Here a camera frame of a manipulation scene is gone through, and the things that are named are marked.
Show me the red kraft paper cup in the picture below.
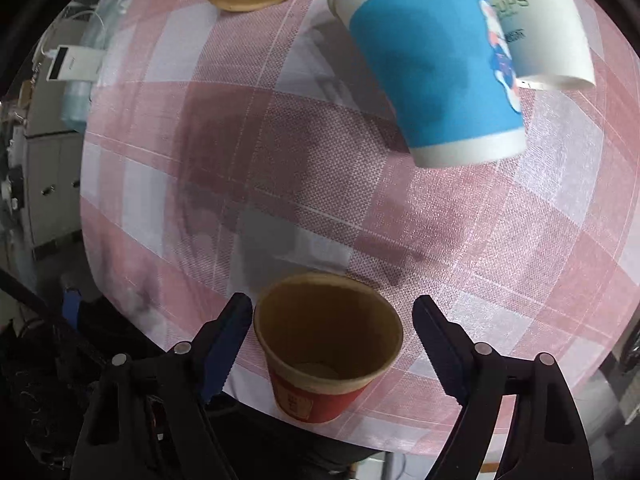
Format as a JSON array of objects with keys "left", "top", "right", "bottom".
[{"left": 253, "top": 273, "right": 404, "bottom": 425}]

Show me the green white paper cup right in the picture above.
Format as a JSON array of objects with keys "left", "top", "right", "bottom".
[{"left": 489, "top": 0, "right": 596, "bottom": 90}]

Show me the blue white paper cup front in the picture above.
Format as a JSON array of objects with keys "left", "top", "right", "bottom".
[{"left": 328, "top": 0, "right": 526, "bottom": 168}]

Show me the pink checked tablecloth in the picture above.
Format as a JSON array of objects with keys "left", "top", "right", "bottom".
[{"left": 78, "top": 0, "right": 640, "bottom": 456}]

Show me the teal checked tablecloth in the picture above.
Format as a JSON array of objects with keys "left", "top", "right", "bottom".
[{"left": 60, "top": 0, "right": 134, "bottom": 133}]

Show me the white power bank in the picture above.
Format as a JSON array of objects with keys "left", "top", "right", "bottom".
[{"left": 47, "top": 44, "right": 106, "bottom": 82}]

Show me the white charging cable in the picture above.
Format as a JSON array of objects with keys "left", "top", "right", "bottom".
[{"left": 38, "top": 6, "right": 109, "bottom": 59}]

